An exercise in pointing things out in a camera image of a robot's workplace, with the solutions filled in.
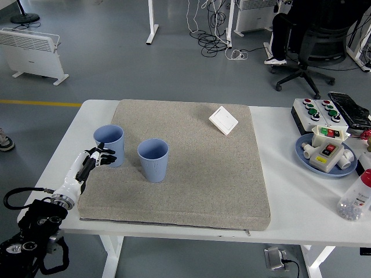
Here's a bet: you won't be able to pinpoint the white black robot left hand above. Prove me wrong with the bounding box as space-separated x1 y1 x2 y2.
54 142 118 203

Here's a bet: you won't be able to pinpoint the blue ribbed plastic cup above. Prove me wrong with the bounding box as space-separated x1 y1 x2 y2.
93 125 126 169
137 138 170 184

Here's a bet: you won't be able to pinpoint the white push-button control box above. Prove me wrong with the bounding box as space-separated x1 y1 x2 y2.
315 100 349 133
291 98 327 136

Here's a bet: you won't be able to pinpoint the person's shoe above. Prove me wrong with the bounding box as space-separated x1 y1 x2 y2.
0 128 16 152

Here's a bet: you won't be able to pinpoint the grey-brown cushion mat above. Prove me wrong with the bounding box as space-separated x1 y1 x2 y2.
77 98 272 237

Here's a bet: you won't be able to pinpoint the white panel heater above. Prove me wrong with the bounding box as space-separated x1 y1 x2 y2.
234 0 279 37
0 28 70 86

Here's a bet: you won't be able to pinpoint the black fan stand base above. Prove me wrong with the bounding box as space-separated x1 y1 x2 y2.
10 0 41 25

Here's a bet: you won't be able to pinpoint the white desk leg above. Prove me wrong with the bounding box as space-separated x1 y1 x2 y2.
146 0 160 45
225 0 236 49

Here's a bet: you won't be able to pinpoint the grey foot pedal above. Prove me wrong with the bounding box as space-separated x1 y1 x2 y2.
264 246 290 272

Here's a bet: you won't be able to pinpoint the white table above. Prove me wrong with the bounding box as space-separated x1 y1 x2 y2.
16 99 371 278

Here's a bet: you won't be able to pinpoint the blue round plate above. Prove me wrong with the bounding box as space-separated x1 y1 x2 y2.
295 133 359 177

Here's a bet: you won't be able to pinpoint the white pipe fitting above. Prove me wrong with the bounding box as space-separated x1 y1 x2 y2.
337 148 356 170
301 141 317 159

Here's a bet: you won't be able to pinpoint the person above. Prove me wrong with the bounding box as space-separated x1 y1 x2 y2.
264 0 371 66

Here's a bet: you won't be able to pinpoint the clear screw bottle red cap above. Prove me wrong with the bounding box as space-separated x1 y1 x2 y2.
336 169 371 222

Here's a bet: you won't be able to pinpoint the black office chair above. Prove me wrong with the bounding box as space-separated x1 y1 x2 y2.
271 11 363 100

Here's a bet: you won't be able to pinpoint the black keyboard in plastic wrap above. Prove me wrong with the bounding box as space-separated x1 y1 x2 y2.
328 92 371 130

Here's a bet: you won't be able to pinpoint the white wall switch plate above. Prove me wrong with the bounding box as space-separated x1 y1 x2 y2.
209 105 239 136

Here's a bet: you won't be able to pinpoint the black floor cable bundle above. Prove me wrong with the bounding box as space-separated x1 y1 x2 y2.
190 0 232 57

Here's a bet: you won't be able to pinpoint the white hanging cable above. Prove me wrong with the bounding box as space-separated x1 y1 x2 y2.
185 0 209 34

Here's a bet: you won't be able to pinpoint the white cable with adapter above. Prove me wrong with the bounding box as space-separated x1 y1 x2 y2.
225 48 249 61

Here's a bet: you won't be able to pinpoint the black pedal cable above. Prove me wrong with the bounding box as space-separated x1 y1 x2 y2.
283 259 301 278

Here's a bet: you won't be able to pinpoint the beige switch box red button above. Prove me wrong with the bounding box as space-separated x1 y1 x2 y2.
309 139 345 174

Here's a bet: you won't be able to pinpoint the white switch box green red buttons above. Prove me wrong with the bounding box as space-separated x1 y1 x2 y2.
311 125 349 148

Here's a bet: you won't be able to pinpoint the white desk frame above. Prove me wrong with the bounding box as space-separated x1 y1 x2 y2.
346 0 371 73

